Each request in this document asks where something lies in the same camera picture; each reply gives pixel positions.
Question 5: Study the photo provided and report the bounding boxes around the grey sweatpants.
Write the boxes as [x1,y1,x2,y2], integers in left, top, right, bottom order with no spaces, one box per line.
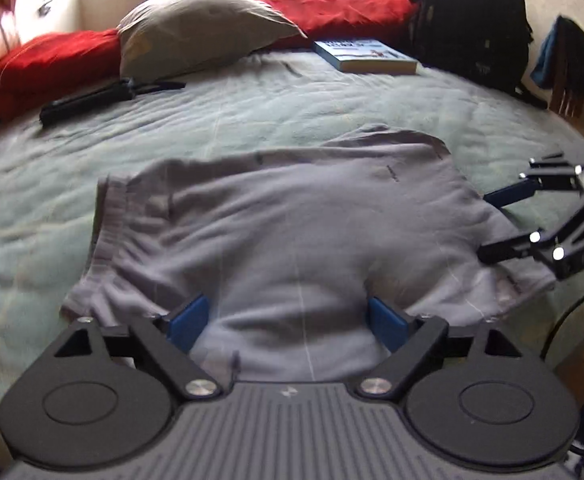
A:
[63,126,554,382]

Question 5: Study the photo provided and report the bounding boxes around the black backpack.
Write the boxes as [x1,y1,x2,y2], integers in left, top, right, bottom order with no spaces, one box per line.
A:
[411,0,548,110]

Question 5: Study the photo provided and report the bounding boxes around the red duvet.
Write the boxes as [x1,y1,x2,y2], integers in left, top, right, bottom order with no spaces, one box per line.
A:
[0,0,419,122]

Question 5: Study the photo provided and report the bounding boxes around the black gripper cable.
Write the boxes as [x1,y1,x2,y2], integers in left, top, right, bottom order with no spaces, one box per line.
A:
[540,278,584,361]

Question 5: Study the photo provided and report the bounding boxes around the wooden chair with clothes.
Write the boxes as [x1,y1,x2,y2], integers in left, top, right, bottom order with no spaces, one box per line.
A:
[530,15,584,118]

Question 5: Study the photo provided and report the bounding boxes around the white blue paperback book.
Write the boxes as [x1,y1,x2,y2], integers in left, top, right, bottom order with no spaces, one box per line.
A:
[313,39,419,75]

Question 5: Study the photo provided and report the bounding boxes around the grey-green plaid pillow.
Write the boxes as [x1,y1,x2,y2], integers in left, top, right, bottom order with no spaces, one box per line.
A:
[117,0,305,82]

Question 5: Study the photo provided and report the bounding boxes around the black folded umbrella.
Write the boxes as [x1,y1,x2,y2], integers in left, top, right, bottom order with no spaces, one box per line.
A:
[39,78,185,127]

